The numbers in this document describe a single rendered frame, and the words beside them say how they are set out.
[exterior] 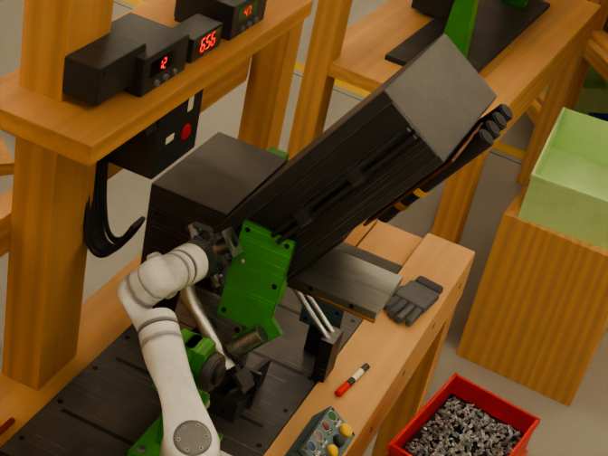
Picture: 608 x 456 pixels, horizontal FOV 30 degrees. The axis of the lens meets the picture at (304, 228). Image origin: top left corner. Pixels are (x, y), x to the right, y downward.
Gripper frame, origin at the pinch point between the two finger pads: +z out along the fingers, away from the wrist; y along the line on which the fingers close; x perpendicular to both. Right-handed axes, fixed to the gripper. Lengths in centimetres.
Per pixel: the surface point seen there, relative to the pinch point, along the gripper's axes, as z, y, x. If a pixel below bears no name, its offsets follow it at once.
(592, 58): 320, 1, -40
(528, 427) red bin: 36, -64, -31
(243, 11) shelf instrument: 15.6, 41.2, -18.5
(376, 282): 24.3, -20.8, -17.5
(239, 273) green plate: 2.8, -6.4, 0.3
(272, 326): 2.5, -18.6, -1.9
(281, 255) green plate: 2.8, -6.4, -9.9
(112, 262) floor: 160, 5, 127
